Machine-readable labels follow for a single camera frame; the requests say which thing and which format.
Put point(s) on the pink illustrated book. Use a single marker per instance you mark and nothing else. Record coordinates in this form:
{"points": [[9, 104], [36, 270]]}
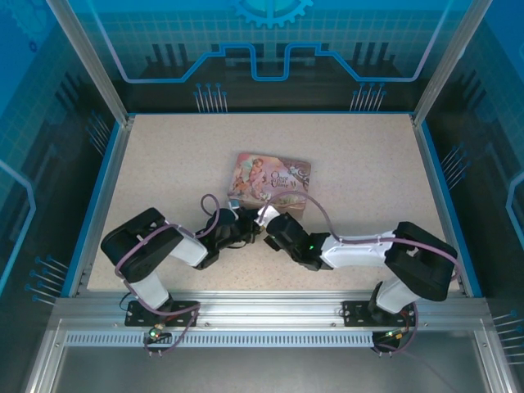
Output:
{"points": [[270, 180]]}

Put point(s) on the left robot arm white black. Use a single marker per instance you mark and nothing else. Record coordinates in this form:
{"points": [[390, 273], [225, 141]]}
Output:
{"points": [[184, 245]]}

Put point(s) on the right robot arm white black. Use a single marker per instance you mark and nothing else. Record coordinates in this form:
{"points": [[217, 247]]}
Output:
{"points": [[421, 262]]}

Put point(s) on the aluminium table rail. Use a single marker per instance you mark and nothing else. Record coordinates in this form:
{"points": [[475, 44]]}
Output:
{"points": [[270, 305]]}

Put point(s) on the aluminium frame post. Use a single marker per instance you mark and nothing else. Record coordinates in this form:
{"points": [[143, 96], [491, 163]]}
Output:
{"points": [[92, 61], [446, 61]]}

